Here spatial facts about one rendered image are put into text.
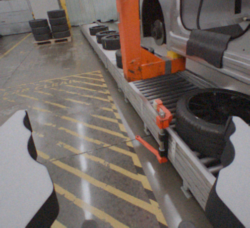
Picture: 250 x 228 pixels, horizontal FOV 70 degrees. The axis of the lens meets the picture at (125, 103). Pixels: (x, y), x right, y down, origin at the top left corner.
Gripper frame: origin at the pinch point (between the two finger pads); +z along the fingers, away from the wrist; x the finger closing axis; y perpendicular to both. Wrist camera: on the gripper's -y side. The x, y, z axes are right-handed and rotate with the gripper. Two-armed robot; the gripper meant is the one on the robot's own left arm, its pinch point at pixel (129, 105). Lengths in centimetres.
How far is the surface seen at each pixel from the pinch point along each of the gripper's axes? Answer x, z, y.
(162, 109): 34, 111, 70
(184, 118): 47, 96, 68
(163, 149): 37, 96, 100
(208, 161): 63, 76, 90
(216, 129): 63, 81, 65
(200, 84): 96, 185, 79
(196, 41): 62, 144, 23
